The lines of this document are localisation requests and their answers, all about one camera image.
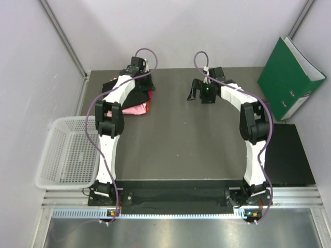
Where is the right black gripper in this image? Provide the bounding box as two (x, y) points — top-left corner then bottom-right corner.
(188, 79), (216, 104)

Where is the black printed t shirt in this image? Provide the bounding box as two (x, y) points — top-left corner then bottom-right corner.
(102, 77), (153, 110)

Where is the pink t shirt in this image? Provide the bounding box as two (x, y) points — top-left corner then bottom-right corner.
(123, 103), (147, 115)

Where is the red t shirt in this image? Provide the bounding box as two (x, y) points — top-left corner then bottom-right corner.
(102, 76), (154, 115)

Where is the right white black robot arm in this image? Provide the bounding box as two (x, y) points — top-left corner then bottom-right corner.
(187, 66), (270, 208)

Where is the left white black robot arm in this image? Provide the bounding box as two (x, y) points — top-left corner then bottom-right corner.
(93, 57), (155, 205)

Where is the black notebook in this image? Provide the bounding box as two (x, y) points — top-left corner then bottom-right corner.
(265, 124), (315, 187)

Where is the white plastic basket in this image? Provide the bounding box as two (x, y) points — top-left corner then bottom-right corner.
(35, 116), (99, 190)

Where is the green ring binder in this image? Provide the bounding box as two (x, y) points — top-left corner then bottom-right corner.
(258, 36), (326, 121)

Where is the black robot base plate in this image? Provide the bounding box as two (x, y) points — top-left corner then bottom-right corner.
(87, 179), (272, 215)

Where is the perforated grey cable duct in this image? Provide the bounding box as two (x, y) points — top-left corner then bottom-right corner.
(52, 208), (258, 220)

